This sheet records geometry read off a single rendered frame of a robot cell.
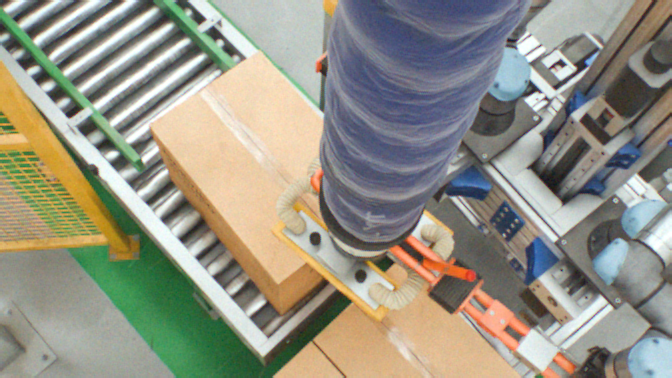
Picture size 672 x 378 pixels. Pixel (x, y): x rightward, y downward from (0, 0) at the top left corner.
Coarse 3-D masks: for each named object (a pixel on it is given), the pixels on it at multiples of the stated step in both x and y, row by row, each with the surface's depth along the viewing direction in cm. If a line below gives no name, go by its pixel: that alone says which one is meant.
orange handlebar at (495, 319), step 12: (312, 180) 166; (408, 240) 162; (396, 252) 160; (420, 252) 161; (432, 252) 161; (408, 264) 160; (420, 264) 160; (432, 276) 158; (480, 300) 158; (492, 300) 157; (468, 312) 156; (480, 312) 156; (492, 312) 155; (504, 312) 156; (480, 324) 156; (492, 324) 155; (504, 324) 155; (516, 324) 155; (492, 336) 156; (504, 336) 154; (516, 348) 154; (564, 360) 153; (552, 372) 152
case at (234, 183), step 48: (192, 96) 209; (240, 96) 209; (288, 96) 210; (192, 144) 203; (240, 144) 203; (288, 144) 204; (192, 192) 217; (240, 192) 198; (240, 240) 195; (288, 288) 201
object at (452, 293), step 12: (456, 264) 159; (444, 276) 158; (480, 276) 157; (432, 288) 157; (444, 288) 157; (456, 288) 157; (468, 288) 157; (444, 300) 155; (456, 300) 156; (468, 300) 155; (456, 312) 158
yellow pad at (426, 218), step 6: (426, 216) 176; (432, 216) 177; (420, 222) 175; (426, 222) 175; (432, 222) 175; (438, 222) 176; (420, 228) 175; (444, 228) 175; (414, 234) 174; (450, 234) 175; (420, 240) 174; (426, 246) 173; (432, 246) 174
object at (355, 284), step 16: (304, 208) 176; (320, 224) 175; (288, 240) 173; (304, 240) 172; (320, 240) 171; (304, 256) 171; (320, 272) 171; (352, 272) 170; (368, 272) 170; (352, 288) 169; (368, 288) 169; (368, 304) 168
